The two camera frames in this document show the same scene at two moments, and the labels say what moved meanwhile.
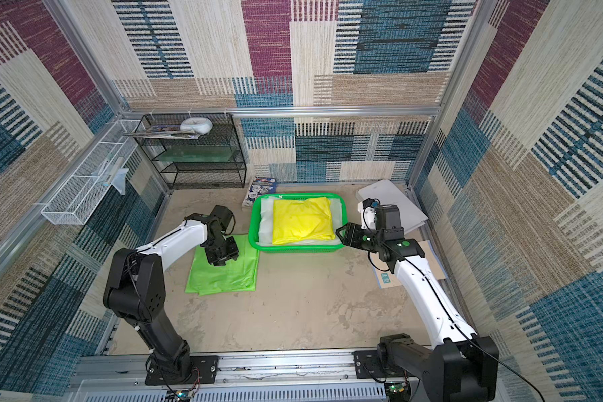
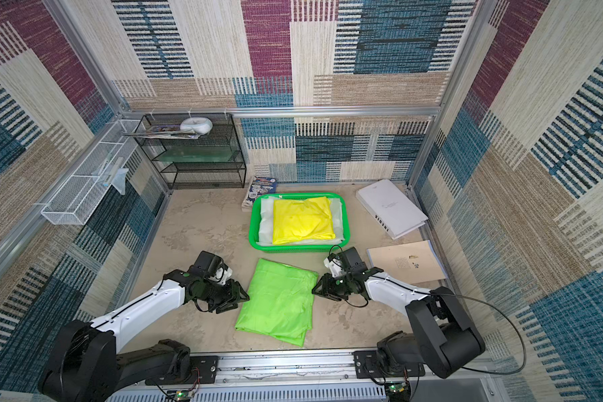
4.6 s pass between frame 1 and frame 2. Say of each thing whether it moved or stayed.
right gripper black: moved
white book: stayed
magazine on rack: stayed
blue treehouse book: stayed
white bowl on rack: stayed
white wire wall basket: stayed
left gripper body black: moved
